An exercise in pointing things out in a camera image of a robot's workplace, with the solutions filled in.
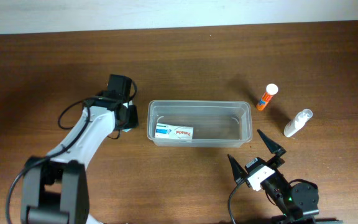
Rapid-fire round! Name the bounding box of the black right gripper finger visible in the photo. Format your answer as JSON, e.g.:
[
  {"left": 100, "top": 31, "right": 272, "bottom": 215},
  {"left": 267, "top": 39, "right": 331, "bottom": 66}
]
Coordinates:
[
  {"left": 227, "top": 154, "right": 248, "bottom": 184},
  {"left": 257, "top": 129, "right": 286, "bottom": 156}
]

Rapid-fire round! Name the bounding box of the white Panadol medicine box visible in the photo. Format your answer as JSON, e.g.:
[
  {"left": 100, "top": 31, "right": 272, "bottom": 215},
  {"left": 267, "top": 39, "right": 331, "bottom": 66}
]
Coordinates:
[{"left": 155, "top": 123, "right": 194, "bottom": 140}]

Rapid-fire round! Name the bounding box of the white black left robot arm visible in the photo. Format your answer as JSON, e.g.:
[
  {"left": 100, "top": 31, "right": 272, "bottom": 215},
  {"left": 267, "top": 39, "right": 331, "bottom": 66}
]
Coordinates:
[{"left": 18, "top": 75, "right": 139, "bottom": 223}]

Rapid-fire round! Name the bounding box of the clear plastic container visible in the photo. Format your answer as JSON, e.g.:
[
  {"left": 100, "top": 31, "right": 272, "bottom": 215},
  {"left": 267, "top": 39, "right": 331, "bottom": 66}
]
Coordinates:
[{"left": 147, "top": 100, "right": 252, "bottom": 147}]

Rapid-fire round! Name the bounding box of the white spray bottle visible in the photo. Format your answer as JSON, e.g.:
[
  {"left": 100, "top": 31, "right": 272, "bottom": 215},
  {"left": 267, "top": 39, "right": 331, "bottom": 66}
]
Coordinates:
[{"left": 283, "top": 109, "right": 313, "bottom": 138}]

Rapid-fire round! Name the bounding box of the orange tube white cap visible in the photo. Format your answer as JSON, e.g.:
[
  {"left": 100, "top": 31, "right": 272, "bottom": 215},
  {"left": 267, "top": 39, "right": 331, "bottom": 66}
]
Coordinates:
[{"left": 256, "top": 83, "right": 278, "bottom": 111}]

